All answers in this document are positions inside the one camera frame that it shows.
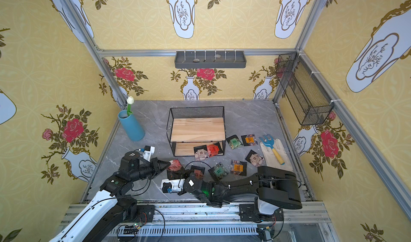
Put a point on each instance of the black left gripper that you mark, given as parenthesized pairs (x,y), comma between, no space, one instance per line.
(153,166)

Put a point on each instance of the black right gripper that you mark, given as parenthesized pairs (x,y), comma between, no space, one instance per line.
(189,184)

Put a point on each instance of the pink label black tea bag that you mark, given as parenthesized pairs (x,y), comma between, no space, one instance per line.
(198,172)

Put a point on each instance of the green label tea bag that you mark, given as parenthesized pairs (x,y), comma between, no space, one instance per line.
(234,142)

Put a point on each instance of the orange label tea bag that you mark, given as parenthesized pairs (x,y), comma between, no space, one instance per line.
(249,140)

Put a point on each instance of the red label tea bag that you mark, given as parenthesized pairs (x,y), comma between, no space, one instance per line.
(173,175)

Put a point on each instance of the red tea bag shelf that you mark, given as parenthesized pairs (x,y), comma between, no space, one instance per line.
(214,149)

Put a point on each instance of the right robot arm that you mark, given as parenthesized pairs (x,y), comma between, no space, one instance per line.
(271,189)

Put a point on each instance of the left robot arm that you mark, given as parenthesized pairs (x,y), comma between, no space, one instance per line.
(112,204)

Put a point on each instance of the blue vase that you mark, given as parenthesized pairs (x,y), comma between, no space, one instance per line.
(131,125)

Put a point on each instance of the white tulip flower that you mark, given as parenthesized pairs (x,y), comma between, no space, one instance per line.
(130,102)

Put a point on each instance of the blue garden hand rake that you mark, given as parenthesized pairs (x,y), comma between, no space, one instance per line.
(269,141)

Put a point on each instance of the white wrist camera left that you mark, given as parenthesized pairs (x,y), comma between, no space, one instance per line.
(147,152)

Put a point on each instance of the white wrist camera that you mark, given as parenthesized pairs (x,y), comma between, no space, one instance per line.
(172,186)
(147,152)

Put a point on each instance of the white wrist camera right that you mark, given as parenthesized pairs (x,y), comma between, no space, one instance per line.
(172,186)

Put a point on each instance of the black wire mesh shelf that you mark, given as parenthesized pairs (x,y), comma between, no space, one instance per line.
(189,128)

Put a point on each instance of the grey wall rack tray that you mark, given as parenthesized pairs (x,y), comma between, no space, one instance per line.
(215,59)

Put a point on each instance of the black wire wall basket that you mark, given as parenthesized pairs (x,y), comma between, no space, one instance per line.
(309,100)

